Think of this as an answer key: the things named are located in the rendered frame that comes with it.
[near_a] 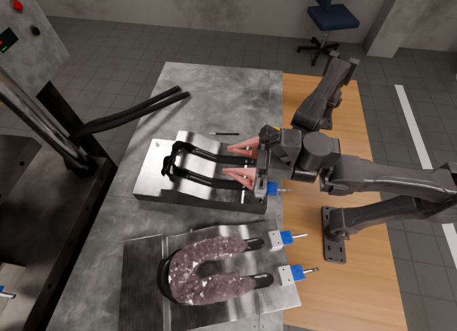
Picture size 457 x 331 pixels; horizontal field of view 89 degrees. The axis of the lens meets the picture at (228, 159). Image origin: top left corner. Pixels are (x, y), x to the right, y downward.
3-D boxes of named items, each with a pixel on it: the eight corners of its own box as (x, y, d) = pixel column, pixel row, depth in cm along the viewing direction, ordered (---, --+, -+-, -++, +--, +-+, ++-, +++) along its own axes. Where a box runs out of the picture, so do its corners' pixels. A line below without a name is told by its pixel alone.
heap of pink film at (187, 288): (245, 234, 78) (247, 228, 71) (258, 294, 68) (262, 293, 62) (168, 248, 75) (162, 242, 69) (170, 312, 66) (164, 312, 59)
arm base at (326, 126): (322, 117, 104) (339, 119, 104) (320, 88, 115) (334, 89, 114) (317, 128, 111) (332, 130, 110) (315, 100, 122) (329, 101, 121)
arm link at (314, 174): (291, 168, 47) (326, 172, 47) (291, 146, 50) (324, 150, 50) (285, 183, 53) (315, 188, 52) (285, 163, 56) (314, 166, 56)
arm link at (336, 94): (333, 109, 107) (345, 79, 76) (319, 103, 109) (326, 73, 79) (340, 97, 107) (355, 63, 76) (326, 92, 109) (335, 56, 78)
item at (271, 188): (290, 187, 87) (294, 181, 82) (290, 200, 84) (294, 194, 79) (256, 183, 88) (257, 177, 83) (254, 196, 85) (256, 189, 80)
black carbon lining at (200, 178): (253, 159, 93) (256, 145, 85) (250, 196, 84) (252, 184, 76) (169, 150, 95) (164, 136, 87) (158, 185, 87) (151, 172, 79)
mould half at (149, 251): (273, 223, 86) (279, 213, 76) (296, 305, 72) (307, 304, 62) (135, 248, 81) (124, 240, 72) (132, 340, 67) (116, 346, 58)
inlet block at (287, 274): (313, 262, 76) (318, 258, 71) (319, 278, 73) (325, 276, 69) (275, 269, 75) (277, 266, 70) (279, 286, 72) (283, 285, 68)
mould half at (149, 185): (266, 158, 102) (271, 139, 90) (264, 215, 87) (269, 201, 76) (156, 147, 105) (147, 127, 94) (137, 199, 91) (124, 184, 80)
